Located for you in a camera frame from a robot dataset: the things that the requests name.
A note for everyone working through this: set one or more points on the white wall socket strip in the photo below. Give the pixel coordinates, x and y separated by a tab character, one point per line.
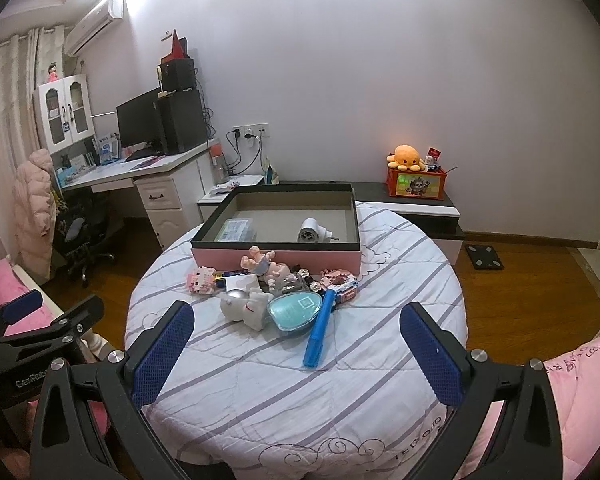
250	130

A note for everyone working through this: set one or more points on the pink bed cushion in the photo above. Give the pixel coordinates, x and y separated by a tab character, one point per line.
0	280

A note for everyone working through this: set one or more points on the blue white box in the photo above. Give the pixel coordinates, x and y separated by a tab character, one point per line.
107	150

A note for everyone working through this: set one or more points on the clear glass bottle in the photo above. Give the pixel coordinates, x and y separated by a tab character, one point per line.
292	282

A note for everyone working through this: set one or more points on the black bathroom scale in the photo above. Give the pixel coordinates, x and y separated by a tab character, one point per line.
484	257

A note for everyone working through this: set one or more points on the small blue yellow pack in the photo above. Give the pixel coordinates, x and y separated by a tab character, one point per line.
230	274

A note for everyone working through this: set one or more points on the red printed box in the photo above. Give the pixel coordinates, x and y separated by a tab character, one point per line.
415	182

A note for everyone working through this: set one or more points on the red cone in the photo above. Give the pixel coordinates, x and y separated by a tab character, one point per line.
177	45

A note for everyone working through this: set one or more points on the white glass-door cabinet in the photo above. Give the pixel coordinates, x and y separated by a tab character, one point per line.
62	110

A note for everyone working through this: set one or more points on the teal oval case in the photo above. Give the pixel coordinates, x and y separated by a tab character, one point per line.
295	310

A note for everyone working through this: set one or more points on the pink puffer jacket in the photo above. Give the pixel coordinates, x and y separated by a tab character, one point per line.
35	210

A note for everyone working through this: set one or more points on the orange octopus plush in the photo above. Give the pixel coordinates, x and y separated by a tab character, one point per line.
406	157

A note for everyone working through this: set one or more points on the baby doll figurine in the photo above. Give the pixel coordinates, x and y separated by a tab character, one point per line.
260	260

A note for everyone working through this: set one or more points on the small red card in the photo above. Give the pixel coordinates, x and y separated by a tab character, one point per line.
434	157

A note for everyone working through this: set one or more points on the black computer monitor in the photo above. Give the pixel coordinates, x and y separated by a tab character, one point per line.
137	120

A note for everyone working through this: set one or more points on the clear plastic packet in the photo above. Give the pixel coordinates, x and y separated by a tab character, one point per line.
237	230

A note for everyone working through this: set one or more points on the silver orange thermos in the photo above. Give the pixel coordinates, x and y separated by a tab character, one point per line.
220	160

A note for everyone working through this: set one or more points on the black office chair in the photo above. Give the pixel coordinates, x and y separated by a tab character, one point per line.
82	230

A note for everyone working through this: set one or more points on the white desk with drawers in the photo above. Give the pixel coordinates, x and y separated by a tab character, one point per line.
130	170

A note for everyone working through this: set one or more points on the pink box with dark rim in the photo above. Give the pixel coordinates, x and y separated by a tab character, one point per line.
280	260

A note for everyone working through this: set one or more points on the blue plastic pen case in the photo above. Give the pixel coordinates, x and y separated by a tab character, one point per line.
320	325

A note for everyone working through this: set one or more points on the pink block building model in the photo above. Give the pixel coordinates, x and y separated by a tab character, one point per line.
340	282

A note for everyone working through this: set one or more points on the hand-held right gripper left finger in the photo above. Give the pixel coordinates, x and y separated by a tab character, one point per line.
162	355

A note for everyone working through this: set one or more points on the white plug adapter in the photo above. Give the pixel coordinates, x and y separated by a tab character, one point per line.
314	230

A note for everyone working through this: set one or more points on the pink printed blanket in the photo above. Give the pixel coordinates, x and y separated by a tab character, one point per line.
580	400

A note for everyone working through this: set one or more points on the black computer tower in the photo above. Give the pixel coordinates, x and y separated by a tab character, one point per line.
180	122

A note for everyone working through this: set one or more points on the pink block cat figure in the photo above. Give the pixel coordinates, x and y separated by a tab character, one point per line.
200	280

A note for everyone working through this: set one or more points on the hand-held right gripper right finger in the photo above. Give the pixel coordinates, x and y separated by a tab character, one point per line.
432	360

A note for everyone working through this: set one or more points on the pink doll figure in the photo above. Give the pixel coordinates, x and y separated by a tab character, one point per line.
53	72

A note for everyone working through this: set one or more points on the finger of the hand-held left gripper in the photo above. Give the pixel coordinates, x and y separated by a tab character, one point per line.
24	305
65	320

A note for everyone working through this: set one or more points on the cream curtain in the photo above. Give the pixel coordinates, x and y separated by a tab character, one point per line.
0	110

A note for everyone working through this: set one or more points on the black keyboard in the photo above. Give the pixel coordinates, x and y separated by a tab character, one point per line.
142	154

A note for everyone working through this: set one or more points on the white unicorn figurine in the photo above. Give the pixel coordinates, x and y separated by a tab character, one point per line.
245	305

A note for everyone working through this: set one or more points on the small white side table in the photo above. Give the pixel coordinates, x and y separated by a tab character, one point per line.
230	192

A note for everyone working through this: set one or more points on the white air conditioner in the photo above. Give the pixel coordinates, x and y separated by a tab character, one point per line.
92	25

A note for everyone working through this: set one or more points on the black box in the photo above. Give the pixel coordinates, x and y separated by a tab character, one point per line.
177	75

